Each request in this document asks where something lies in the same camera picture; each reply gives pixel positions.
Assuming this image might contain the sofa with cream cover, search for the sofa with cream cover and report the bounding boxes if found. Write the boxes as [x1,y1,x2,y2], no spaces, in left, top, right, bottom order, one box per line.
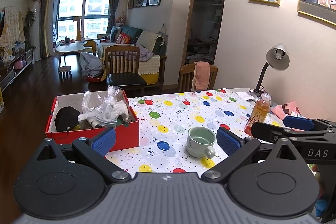
[96,26,167,86]

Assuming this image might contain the grey bag on floor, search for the grey bag on floor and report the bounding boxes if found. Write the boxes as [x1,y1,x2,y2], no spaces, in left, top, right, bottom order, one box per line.
[79,52,104,78]

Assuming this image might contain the white floor air conditioner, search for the white floor air conditioner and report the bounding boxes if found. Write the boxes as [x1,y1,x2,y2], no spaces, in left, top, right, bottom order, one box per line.
[30,1,41,61]

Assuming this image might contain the white green ceramic mug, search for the white green ceramic mug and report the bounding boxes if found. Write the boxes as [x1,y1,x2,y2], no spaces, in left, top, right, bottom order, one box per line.
[186,127,216,159]

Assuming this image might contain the pink towel on chair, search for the pink towel on chair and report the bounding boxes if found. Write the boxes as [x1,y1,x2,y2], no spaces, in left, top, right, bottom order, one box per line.
[191,61,210,91]

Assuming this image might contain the small wooden stool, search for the small wooden stool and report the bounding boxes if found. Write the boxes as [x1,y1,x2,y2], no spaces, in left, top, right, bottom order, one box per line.
[59,65,72,79]

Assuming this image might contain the wooden chair black seat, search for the wooden chair black seat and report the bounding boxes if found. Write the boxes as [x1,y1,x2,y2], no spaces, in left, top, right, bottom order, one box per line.
[104,44,147,95]

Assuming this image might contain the clear plastic bag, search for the clear plastic bag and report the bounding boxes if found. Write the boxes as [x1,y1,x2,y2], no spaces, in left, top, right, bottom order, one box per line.
[78,86,130,128]

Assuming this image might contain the wooden chair near table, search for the wooden chair near table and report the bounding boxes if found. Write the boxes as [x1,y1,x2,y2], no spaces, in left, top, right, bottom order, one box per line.
[178,61,218,92]

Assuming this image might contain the white kids table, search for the white kids table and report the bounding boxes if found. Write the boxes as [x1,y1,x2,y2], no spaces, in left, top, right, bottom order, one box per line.
[56,41,87,67]

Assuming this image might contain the grey desk lamp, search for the grey desk lamp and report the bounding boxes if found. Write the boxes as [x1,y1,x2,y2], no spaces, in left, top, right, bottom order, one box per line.
[249,44,290,97]

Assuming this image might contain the balloon pattern tablecloth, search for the balloon pattern tablecloth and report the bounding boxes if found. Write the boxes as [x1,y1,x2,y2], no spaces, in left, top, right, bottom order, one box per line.
[105,88,326,201]

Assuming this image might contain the red cushion on sofa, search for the red cushion on sofa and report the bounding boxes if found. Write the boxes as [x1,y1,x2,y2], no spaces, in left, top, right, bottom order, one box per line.
[116,33,133,44]

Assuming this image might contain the low tv cabinet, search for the low tv cabinet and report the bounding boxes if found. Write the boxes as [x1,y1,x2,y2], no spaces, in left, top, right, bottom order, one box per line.
[0,48,34,91]

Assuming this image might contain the black cap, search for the black cap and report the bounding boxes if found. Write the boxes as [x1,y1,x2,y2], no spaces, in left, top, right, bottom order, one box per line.
[55,106,80,132]

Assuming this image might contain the pink packet on table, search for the pink packet on table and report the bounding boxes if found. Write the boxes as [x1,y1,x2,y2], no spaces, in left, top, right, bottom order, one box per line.
[271,101,305,121]

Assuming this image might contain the yellow carton box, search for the yellow carton box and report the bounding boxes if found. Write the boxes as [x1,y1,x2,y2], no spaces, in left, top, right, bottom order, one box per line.
[0,89,5,113]

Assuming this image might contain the orange drink bottle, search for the orange drink bottle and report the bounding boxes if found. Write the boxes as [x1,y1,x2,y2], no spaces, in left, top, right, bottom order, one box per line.
[244,93,272,136]

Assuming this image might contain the red white cardboard box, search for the red white cardboard box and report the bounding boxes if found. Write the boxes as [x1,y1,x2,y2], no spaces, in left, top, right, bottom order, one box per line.
[45,90,140,151]

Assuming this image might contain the christmas pattern stocking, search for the christmas pattern stocking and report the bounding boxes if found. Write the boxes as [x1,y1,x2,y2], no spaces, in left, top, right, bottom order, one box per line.
[78,114,129,129]

